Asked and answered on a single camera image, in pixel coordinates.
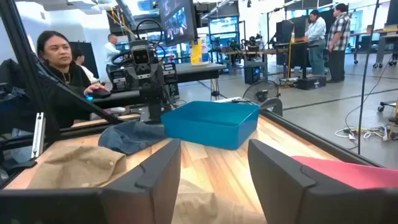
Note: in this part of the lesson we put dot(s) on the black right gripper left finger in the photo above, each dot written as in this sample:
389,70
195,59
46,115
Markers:
146,193

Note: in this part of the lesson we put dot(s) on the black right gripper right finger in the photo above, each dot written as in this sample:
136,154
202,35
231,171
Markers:
276,186

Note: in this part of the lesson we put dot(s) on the blue denim hat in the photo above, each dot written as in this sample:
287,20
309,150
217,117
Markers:
130,137

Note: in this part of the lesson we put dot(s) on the tan cloth hat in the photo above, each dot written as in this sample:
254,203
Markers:
77,168

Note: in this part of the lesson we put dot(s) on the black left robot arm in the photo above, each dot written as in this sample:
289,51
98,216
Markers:
155,109

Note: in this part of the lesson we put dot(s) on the person in white shirt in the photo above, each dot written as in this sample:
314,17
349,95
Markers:
111,49

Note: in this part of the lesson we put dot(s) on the black computer mouse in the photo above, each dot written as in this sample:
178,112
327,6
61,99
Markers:
101,93

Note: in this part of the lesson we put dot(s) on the black desk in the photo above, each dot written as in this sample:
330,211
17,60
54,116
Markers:
199,70

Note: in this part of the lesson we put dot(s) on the yellow container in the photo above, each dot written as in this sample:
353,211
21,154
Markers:
196,51

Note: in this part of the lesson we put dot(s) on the computer monitor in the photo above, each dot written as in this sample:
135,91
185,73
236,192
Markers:
177,21

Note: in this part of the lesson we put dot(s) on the red plastic bin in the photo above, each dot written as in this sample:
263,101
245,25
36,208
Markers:
357,174

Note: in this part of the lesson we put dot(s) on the blue plastic bin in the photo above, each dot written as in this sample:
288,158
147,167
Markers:
211,133

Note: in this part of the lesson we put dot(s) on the seated person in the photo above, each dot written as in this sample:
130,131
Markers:
59,62

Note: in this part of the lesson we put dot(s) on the black floor fan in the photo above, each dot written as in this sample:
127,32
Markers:
260,92

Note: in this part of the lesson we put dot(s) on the black box on floor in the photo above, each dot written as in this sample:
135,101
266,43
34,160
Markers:
311,82

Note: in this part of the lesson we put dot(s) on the black vertical pole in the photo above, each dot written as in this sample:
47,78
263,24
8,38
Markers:
365,77

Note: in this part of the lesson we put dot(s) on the standing person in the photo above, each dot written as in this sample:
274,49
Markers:
339,43
316,40

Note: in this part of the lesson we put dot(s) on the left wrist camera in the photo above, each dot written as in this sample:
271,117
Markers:
141,56

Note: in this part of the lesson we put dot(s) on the silver metal bracket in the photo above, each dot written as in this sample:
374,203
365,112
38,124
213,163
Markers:
38,133

